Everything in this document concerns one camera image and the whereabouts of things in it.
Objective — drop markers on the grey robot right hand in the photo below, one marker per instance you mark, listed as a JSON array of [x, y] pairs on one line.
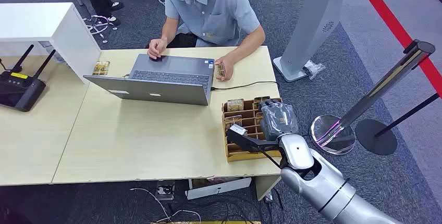
[[278, 119]]

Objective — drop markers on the person's right hand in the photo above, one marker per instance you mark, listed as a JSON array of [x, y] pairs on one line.
[[157, 47]]

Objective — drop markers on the person's left hand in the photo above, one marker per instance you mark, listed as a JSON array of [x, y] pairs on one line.
[[229, 67]]

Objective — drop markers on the hotel card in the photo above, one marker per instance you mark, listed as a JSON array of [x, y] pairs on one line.
[[259, 99], [235, 105], [220, 70], [101, 67], [232, 121]]

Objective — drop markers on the person's right forearm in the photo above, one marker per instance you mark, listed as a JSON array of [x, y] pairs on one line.
[[169, 29]]

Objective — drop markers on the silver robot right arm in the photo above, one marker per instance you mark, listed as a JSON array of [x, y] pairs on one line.
[[321, 184]]

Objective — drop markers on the person's left forearm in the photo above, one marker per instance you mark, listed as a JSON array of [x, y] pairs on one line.
[[247, 46]]

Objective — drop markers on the wooden card rack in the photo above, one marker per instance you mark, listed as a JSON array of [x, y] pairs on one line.
[[248, 119]]

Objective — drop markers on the seated person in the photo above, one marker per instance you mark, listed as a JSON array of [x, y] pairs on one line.
[[214, 8]]

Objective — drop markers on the grey laptop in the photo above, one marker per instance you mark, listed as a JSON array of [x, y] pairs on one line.
[[172, 74]]

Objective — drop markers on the clear plastic bag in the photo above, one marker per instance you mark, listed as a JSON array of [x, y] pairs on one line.
[[314, 69]]

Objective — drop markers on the wooden table leg panel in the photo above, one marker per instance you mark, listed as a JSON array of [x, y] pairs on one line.
[[266, 186]]

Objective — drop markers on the white flat box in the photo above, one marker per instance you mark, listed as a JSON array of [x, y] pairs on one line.
[[221, 187]]

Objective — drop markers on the grey kiosk stand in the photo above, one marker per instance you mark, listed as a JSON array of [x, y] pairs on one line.
[[314, 19]]

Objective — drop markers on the stanchion with black base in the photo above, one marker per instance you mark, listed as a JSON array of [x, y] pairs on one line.
[[374, 138]]

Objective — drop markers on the stanchion with chrome base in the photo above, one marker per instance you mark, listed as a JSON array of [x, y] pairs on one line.
[[380, 91]]

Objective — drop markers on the white cabinet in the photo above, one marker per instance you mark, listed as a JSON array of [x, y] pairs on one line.
[[51, 25]]

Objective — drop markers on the black router with antennas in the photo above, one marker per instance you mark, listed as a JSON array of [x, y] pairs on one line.
[[20, 89]]

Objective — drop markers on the red barrier strip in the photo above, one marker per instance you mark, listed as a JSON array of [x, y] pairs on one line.
[[390, 22]]

